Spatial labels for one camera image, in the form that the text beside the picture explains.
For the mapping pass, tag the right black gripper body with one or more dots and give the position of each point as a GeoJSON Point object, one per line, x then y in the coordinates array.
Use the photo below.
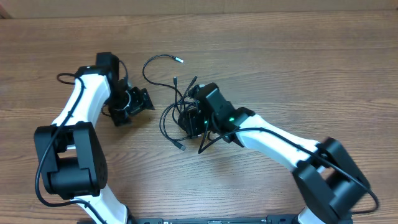
{"type": "Point", "coordinates": [199, 124]}

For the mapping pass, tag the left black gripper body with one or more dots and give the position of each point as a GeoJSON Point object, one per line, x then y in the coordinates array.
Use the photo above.
{"type": "Point", "coordinates": [124, 102]}

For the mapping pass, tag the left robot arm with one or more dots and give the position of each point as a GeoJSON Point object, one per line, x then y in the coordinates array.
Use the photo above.
{"type": "Point", "coordinates": [72, 166]}

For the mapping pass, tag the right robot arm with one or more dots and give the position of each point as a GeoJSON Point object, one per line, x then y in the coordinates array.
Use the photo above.
{"type": "Point", "coordinates": [327, 177]}

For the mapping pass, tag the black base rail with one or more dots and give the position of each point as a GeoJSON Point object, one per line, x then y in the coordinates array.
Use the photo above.
{"type": "Point", "coordinates": [214, 221]}

